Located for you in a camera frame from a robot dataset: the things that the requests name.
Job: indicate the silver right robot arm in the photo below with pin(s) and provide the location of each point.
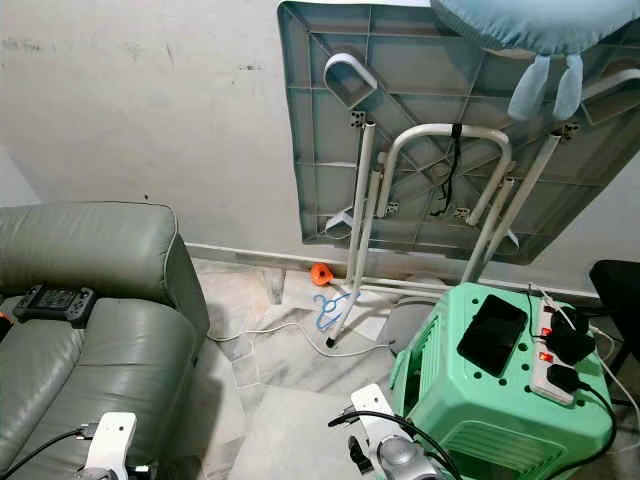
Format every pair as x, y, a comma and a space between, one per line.
405, 460

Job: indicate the grey-green leather sofa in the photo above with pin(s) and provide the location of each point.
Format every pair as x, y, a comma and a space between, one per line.
90, 250

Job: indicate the green plastic stool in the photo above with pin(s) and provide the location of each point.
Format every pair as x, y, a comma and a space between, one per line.
490, 420

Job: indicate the grey round bin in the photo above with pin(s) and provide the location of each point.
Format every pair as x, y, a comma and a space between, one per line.
402, 322

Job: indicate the blue clothes hanger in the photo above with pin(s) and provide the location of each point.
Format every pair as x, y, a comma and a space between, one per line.
325, 312

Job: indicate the black tablet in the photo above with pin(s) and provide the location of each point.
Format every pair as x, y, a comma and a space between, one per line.
492, 333

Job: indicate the orange tape roll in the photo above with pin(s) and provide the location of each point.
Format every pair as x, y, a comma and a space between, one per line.
321, 273

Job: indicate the white power strip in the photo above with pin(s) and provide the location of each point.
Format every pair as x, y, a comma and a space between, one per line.
550, 372

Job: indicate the small black plug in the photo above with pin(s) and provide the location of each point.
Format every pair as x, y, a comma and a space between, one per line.
568, 378

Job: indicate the large black power adapter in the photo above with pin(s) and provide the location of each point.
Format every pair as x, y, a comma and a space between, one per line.
572, 335

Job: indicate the black chair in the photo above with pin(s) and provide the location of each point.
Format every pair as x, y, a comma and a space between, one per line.
616, 310

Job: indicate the black game controller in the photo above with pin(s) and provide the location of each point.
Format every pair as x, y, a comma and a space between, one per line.
57, 304

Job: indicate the grey folding table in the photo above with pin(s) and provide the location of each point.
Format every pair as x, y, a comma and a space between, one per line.
410, 60

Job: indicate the light blue cushion with ties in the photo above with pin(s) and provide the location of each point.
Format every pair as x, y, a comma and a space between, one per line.
530, 20

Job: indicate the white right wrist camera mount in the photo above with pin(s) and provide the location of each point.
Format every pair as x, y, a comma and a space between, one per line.
373, 410

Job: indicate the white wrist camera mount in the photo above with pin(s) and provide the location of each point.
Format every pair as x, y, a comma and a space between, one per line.
373, 410
110, 440

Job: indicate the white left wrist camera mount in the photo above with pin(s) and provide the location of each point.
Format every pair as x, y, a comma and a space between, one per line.
110, 440

